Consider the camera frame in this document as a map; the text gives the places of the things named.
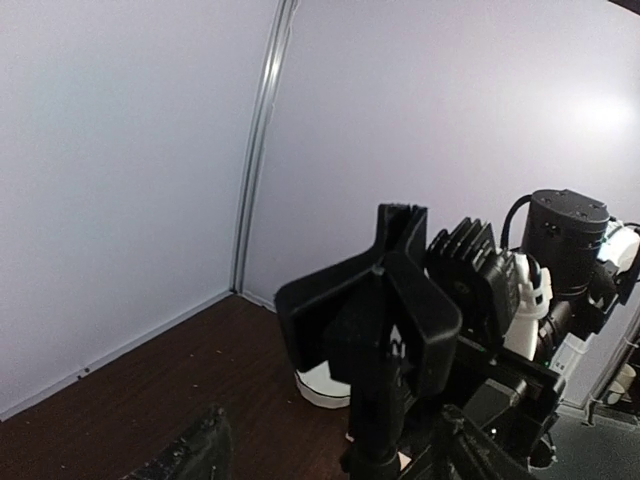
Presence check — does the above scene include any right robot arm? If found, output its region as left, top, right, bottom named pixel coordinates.
left=398, top=190, right=639, bottom=479

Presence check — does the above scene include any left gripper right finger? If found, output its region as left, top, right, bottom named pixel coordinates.
left=399, top=404, right=534, bottom=479

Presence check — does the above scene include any white scalloped bowl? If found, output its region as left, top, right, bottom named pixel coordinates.
left=294, top=362, right=351, bottom=410

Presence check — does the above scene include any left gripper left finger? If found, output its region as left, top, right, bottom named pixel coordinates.
left=123, top=404, right=233, bottom=480

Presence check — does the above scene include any right aluminium frame post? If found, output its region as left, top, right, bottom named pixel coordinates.
left=229, top=0, right=300, bottom=294

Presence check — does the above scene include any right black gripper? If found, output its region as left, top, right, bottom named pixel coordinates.
left=404, top=336, right=565, bottom=470

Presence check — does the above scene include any black microphone stand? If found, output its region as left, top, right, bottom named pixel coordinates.
left=274, top=204, right=462, bottom=479

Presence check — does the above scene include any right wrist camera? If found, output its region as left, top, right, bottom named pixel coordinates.
left=425, top=217, right=553, bottom=361

